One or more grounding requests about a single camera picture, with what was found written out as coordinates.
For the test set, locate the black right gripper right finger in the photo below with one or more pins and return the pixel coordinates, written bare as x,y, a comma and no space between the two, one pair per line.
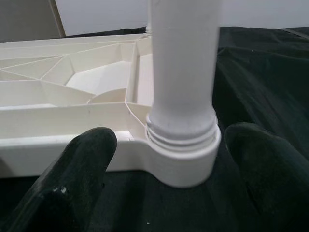
272,174

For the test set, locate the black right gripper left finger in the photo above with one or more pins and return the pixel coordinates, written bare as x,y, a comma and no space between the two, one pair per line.
67,188

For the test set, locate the white plastic table top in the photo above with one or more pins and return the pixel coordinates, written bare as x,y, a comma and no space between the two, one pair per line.
72,116

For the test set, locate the black cloth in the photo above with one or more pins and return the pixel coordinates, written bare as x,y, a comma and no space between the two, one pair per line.
253,72

